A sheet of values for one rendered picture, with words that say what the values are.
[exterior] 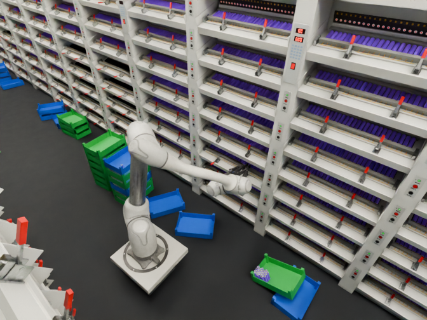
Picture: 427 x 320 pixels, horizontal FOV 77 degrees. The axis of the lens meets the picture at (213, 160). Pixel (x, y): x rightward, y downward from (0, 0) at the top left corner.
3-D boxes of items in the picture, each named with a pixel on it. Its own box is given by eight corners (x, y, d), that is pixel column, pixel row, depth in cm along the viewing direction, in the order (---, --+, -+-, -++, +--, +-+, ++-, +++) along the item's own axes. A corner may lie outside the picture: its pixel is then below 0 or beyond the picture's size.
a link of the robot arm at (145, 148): (171, 155, 134) (164, 141, 144) (142, 141, 122) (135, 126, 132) (156, 174, 137) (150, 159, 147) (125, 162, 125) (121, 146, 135)
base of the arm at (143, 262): (147, 274, 164) (146, 269, 160) (126, 253, 175) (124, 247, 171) (169, 254, 175) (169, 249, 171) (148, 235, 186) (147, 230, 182)
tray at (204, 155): (262, 191, 194) (260, 185, 186) (199, 157, 224) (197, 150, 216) (276, 171, 201) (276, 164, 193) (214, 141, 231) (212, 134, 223)
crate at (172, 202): (151, 219, 227) (150, 213, 222) (147, 202, 241) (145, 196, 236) (185, 209, 236) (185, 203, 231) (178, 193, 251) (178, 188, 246)
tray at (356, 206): (374, 226, 147) (382, 216, 136) (277, 177, 177) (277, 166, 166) (388, 199, 155) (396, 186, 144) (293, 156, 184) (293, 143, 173)
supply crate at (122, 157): (122, 175, 210) (120, 167, 205) (105, 166, 218) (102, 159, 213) (149, 155, 230) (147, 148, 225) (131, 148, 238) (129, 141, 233)
